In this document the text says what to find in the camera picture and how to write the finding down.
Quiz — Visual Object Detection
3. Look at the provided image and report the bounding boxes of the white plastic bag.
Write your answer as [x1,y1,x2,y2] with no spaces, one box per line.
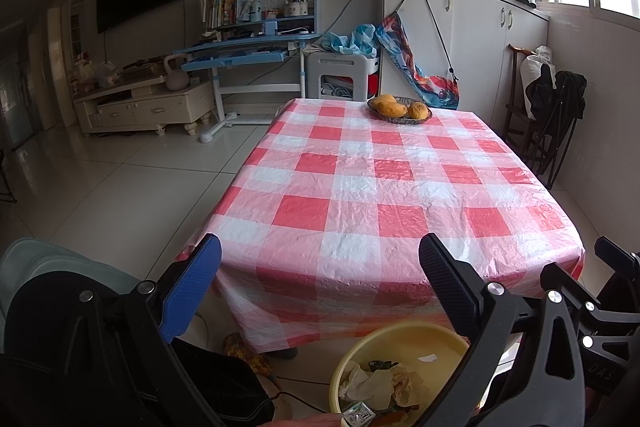
[95,61,118,88]

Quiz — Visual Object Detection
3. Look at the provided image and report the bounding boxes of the colourful crocheted cushion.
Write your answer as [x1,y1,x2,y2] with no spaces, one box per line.
[222,333,271,373]

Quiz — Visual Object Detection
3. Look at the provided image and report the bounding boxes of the translucent plastic bag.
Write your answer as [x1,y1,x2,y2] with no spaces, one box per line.
[392,366,426,408]

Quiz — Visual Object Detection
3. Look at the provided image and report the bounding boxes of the row of books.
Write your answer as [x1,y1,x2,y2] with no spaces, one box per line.
[199,0,236,30]

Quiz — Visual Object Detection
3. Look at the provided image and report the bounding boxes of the black floor cable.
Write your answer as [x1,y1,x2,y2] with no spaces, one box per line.
[220,374,333,427]

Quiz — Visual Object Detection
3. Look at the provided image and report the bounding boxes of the dark woven fruit basket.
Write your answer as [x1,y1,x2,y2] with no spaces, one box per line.
[367,96,433,125]

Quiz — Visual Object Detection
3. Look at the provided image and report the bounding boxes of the blue study desk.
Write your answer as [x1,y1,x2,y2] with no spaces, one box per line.
[172,0,323,142]

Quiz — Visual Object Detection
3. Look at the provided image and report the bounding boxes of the yellow plastic basin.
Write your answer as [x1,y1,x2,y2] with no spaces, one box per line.
[328,322,471,427]

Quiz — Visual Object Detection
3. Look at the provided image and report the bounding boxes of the beige kettlebell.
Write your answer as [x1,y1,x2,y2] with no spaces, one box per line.
[164,54,191,92]

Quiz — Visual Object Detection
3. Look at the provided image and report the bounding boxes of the red white checkered tablecloth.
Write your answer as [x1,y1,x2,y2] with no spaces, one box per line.
[175,97,586,355]

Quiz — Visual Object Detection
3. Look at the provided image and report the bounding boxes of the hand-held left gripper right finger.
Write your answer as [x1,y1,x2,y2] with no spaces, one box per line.
[419,233,586,427]

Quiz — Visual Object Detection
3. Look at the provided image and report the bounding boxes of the cream television cabinet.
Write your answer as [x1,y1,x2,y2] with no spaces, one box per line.
[72,74,216,138]

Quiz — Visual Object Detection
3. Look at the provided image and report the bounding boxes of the black cloth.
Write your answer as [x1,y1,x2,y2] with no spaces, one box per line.
[0,277,277,427]

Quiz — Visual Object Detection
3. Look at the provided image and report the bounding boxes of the black folding chair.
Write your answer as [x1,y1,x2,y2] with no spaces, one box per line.
[525,69,588,190]

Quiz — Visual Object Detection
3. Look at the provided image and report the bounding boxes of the pale blue chair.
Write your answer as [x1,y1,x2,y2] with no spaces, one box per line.
[0,237,143,308]

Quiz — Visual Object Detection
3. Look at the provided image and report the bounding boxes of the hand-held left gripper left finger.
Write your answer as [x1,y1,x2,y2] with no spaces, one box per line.
[55,233,223,427]

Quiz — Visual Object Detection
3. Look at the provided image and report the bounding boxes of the colourful printed bag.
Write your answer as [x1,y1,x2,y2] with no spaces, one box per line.
[375,13,460,110]

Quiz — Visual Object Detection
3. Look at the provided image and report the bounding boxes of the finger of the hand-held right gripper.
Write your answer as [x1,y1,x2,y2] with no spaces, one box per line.
[594,236,640,303]
[540,261,602,334]

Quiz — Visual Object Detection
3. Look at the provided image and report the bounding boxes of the white wall cabinet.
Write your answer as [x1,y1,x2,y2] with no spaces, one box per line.
[377,0,551,132]

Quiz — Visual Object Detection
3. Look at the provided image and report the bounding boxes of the blue plastic bag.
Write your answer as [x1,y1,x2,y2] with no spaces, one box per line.
[320,23,378,58]

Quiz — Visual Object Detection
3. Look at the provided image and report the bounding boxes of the white plastic stool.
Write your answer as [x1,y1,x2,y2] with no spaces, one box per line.
[306,52,383,100]

